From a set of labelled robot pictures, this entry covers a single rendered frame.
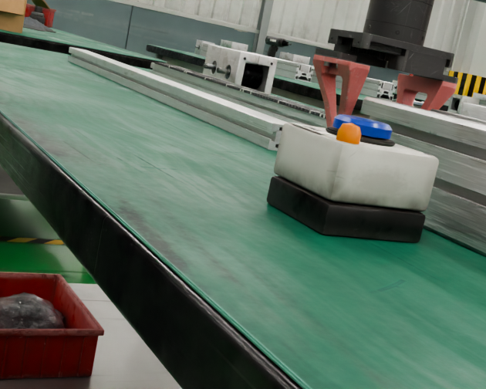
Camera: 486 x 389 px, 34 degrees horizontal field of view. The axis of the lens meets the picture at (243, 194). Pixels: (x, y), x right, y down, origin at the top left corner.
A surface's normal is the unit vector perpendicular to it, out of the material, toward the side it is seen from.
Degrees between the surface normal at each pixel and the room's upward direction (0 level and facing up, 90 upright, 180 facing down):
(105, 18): 90
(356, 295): 0
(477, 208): 90
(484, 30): 90
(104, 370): 0
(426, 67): 90
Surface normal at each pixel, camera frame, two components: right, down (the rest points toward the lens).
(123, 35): 0.44, 0.26
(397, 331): 0.20, -0.96
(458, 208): -0.88, -0.10
